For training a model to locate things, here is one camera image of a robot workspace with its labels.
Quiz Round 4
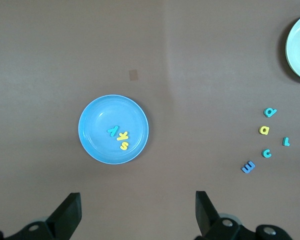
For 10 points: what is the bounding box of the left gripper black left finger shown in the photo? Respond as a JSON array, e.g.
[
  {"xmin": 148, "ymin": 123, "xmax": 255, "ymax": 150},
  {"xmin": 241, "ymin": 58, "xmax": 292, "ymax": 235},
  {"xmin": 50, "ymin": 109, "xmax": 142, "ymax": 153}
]
[{"xmin": 17, "ymin": 192, "xmax": 82, "ymax": 240}]

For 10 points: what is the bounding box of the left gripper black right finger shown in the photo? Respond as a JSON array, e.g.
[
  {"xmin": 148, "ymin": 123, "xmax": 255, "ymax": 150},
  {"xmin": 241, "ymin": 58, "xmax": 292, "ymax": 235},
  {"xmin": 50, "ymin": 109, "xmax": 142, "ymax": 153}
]
[{"xmin": 195, "ymin": 191, "xmax": 243, "ymax": 240}]

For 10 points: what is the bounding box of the teal foam letter y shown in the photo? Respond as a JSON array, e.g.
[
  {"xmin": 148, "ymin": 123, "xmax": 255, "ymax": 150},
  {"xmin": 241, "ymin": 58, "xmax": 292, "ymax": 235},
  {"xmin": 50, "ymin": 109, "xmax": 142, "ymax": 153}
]
[{"xmin": 106, "ymin": 125, "xmax": 120, "ymax": 138}]

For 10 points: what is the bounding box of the yellow foam letter k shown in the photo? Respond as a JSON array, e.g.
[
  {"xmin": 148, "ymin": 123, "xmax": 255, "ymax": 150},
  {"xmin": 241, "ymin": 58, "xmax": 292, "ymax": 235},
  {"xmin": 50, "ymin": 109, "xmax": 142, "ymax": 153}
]
[{"xmin": 116, "ymin": 131, "xmax": 130, "ymax": 142}]

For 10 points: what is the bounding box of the blue foam letter E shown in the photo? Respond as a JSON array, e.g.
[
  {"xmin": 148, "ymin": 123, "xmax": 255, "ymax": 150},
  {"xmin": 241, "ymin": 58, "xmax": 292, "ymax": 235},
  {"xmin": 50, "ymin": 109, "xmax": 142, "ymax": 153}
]
[{"xmin": 241, "ymin": 160, "xmax": 256, "ymax": 174}]

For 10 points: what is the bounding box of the blue round plate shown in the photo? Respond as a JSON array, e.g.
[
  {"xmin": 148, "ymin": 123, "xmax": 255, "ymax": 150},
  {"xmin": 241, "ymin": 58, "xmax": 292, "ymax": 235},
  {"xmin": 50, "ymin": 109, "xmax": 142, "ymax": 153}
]
[{"xmin": 77, "ymin": 94, "xmax": 150, "ymax": 165}]

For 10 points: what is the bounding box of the teal foam letter p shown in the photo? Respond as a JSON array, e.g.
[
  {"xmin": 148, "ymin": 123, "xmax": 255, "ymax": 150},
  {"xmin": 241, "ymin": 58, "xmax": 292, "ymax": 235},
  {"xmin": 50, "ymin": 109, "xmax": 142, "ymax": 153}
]
[{"xmin": 263, "ymin": 107, "xmax": 278, "ymax": 118}]

